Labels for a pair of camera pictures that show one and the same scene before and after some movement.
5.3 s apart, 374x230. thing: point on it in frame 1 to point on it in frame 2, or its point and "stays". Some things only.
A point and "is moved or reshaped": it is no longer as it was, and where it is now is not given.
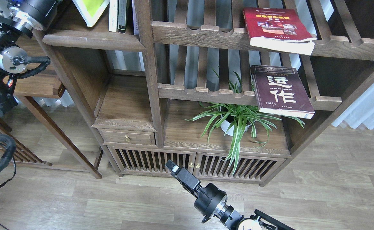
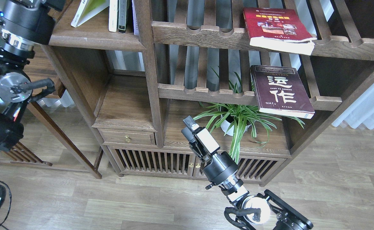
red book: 282,29 stays
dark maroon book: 280,90 stays
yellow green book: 91,10 is moved or reshaped
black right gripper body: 209,199 to 220,167
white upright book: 112,15 stays
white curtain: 373,108 stays
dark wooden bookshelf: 222,90 stays
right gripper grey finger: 187,180 to 200,139
